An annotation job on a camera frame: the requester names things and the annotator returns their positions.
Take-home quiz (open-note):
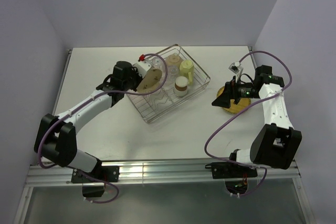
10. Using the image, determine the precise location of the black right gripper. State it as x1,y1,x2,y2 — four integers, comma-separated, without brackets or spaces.
212,76,260,108

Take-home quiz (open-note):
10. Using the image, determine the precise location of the yellow woven pattern plate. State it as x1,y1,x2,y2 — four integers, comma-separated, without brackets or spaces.
216,87,251,114

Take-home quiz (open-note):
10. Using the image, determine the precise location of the cream floral plate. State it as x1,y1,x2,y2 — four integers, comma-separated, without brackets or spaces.
136,69,162,93

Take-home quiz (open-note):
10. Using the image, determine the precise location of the clear faceted drinking glass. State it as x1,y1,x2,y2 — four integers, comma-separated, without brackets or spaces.
166,65,180,82

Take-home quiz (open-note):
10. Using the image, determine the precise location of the brown white ceramic cup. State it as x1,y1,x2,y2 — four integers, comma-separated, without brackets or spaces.
173,76,188,97

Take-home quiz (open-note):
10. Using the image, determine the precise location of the pale yellow mug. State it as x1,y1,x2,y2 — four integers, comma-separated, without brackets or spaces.
180,60,194,86

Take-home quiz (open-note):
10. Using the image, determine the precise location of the white ceramic bowl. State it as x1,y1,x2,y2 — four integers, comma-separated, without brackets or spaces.
165,53,183,69

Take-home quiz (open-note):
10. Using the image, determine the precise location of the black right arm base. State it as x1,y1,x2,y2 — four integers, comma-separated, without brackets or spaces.
205,162,258,196

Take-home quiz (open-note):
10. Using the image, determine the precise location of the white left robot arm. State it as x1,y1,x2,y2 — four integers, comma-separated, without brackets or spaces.
34,61,151,182

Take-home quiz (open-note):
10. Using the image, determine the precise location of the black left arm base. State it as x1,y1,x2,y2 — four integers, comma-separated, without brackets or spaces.
71,160,120,204

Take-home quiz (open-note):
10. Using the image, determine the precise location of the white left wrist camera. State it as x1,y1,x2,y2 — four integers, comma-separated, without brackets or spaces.
133,59,153,78

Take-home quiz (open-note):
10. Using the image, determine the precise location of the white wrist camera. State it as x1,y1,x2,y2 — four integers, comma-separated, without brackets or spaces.
229,61,244,82
133,59,153,78

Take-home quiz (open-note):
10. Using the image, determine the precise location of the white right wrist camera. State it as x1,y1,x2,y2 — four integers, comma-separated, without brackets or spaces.
229,61,244,82

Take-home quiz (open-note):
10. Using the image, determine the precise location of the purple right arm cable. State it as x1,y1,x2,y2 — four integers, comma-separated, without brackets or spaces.
204,50,292,196

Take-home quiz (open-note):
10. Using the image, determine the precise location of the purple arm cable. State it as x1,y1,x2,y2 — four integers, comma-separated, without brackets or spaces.
204,50,292,196
37,53,169,205

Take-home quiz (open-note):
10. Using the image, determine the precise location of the metal wire dish rack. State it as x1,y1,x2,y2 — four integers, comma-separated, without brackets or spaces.
128,44,211,123

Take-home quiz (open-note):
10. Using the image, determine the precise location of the aluminium table front rail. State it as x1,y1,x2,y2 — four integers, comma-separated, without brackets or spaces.
25,155,301,187

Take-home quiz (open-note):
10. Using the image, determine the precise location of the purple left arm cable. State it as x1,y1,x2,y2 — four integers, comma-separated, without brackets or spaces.
37,53,169,205

